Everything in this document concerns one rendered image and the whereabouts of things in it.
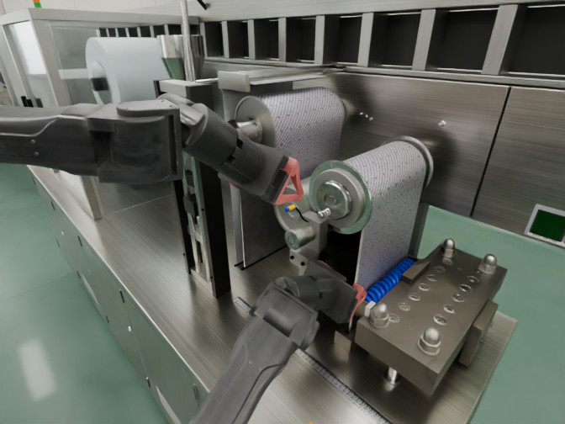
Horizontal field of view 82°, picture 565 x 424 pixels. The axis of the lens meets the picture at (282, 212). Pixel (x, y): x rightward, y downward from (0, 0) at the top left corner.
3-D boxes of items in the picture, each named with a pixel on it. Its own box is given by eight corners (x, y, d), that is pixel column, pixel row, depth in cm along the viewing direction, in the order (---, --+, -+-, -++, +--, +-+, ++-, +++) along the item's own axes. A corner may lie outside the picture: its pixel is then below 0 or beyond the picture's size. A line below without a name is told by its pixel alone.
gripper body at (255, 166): (271, 201, 42) (232, 179, 37) (224, 181, 49) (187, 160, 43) (293, 157, 43) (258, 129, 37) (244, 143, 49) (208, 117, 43)
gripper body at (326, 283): (345, 323, 54) (319, 330, 49) (302, 291, 61) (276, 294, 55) (361, 288, 53) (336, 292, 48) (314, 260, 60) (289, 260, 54)
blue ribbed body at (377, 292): (356, 306, 70) (358, 294, 69) (404, 263, 84) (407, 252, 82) (370, 315, 68) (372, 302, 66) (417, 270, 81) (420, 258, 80)
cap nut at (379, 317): (365, 320, 64) (368, 304, 62) (375, 311, 66) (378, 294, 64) (382, 331, 62) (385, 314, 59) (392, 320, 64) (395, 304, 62)
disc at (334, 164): (307, 219, 70) (309, 152, 63) (308, 218, 71) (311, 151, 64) (366, 246, 61) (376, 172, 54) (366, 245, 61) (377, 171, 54)
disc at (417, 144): (370, 186, 86) (378, 130, 79) (372, 186, 86) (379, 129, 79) (425, 204, 76) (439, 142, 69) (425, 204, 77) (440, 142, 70)
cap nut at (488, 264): (476, 269, 78) (481, 254, 76) (481, 262, 80) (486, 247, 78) (493, 276, 76) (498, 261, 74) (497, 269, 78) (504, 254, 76)
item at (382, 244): (351, 302, 70) (361, 228, 61) (404, 257, 84) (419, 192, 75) (353, 304, 69) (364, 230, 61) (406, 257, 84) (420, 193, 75)
